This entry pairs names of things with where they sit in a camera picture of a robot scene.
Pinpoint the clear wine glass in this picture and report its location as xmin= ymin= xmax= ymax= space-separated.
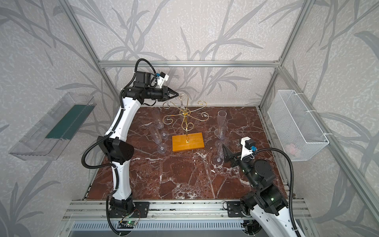
xmin=217 ymin=110 xmax=227 ymax=131
xmin=149 ymin=124 xmax=167 ymax=154
xmin=213 ymin=141 xmax=224 ymax=166
xmin=175 ymin=93 xmax=189 ymax=110
xmin=152 ymin=109 xmax=169 ymax=140

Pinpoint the aluminium frame crossbar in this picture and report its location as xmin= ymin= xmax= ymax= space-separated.
xmin=99 ymin=61 xmax=279 ymax=68

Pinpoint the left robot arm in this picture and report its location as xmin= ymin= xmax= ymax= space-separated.
xmin=98 ymin=71 xmax=179 ymax=216

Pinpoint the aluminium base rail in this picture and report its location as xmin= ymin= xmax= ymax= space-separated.
xmin=59 ymin=199 xmax=314 ymax=231

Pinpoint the yellow wooden rack base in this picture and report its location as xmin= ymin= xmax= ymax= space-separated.
xmin=172 ymin=132 xmax=205 ymax=152

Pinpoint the gold wire glass rack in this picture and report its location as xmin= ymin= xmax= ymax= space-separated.
xmin=162 ymin=99 xmax=209 ymax=134

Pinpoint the amber wine glass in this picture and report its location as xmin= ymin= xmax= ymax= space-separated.
xmin=214 ymin=129 xmax=230 ymax=149

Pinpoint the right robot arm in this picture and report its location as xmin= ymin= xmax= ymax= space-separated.
xmin=222 ymin=145 xmax=305 ymax=237

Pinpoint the green circuit board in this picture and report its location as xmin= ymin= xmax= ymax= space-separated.
xmin=117 ymin=220 xmax=139 ymax=229

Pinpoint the clear plastic wall bin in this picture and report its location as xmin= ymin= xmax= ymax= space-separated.
xmin=9 ymin=92 xmax=96 ymax=161

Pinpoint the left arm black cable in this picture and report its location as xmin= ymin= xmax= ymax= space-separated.
xmin=81 ymin=58 xmax=159 ymax=236

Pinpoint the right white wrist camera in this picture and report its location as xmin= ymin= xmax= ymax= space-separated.
xmin=241 ymin=137 xmax=257 ymax=162

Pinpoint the white wire mesh basket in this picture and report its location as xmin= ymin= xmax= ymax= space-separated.
xmin=268 ymin=90 xmax=329 ymax=162

